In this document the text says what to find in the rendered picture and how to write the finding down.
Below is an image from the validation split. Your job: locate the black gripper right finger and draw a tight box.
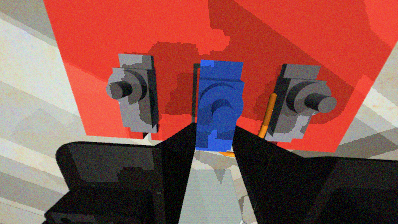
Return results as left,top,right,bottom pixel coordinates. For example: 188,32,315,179
232,125,398,224

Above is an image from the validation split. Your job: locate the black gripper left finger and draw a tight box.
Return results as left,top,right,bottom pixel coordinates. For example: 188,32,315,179
55,123,197,224

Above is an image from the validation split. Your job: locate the red flat deck plate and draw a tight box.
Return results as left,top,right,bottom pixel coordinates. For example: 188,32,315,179
43,0,398,152

